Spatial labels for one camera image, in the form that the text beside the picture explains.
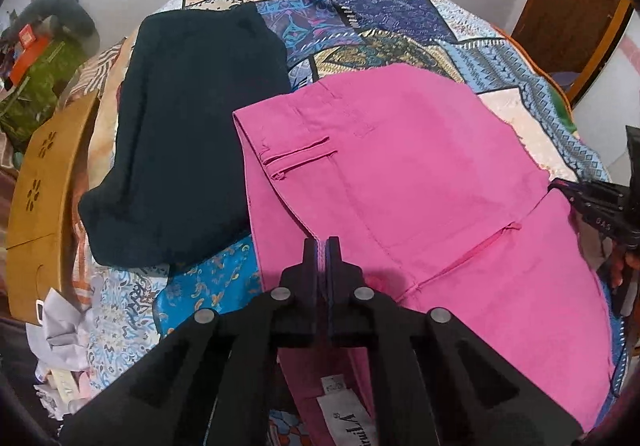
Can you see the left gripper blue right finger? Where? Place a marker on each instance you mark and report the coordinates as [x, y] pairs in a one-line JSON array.
[[434, 381]]

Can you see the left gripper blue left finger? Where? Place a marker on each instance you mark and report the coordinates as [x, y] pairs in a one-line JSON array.
[[210, 381]]

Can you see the pink pants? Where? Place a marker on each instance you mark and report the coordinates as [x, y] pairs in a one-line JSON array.
[[439, 203]]

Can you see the right hand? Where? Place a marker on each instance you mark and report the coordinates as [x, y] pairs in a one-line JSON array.
[[620, 258]]

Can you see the white crumpled paper pile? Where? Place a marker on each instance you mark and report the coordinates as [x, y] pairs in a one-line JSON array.
[[65, 380]]

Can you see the dark navy folded garment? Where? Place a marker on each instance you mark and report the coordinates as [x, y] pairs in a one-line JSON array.
[[175, 194]]

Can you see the wooden door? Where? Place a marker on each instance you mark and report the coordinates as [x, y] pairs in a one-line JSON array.
[[572, 38]]

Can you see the green storage basket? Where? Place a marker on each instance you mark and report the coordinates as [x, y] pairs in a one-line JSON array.
[[32, 102]]

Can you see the patchwork patterned bed quilt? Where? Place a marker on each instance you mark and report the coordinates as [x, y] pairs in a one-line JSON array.
[[322, 395]]

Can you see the orange box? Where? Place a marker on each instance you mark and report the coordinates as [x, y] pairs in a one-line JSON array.
[[33, 47]]

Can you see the grey plush toy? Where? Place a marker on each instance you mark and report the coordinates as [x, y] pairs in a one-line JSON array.
[[70, 15]]

